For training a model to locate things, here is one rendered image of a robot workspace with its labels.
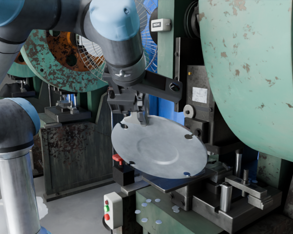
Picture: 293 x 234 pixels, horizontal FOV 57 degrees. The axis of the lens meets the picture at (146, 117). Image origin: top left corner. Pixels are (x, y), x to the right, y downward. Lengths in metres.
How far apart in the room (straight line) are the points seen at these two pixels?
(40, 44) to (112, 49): 1.62
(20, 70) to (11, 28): 3.34
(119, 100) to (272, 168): 0.77
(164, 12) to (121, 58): 0.63
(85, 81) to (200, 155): 1.54
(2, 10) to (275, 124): 0.49
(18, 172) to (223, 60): 0.59
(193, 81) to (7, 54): 0.69
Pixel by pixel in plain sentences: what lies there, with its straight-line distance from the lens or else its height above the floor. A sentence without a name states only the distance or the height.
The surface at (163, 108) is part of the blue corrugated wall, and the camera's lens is 3.10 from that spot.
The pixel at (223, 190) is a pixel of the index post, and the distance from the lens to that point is 0.95.
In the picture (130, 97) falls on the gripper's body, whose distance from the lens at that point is 0.59.
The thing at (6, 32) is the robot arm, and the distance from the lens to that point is 0.47.
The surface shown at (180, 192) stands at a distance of 1.05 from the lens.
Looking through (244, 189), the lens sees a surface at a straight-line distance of 1.05.
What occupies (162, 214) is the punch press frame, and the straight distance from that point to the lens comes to 1.07.
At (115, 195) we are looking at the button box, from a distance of 1.20.
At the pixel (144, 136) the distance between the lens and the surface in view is 0.76.
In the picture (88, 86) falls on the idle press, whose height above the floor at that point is 0.96.
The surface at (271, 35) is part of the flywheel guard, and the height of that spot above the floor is 1.24.
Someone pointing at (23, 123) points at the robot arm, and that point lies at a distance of 0.78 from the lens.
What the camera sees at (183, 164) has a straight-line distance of 0.83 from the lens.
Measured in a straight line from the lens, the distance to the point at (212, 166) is 1.11.
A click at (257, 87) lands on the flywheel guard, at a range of 0.53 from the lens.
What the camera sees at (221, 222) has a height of 0.67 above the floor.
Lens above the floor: 1.21
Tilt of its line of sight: 13 degrees down
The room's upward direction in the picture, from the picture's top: straight up
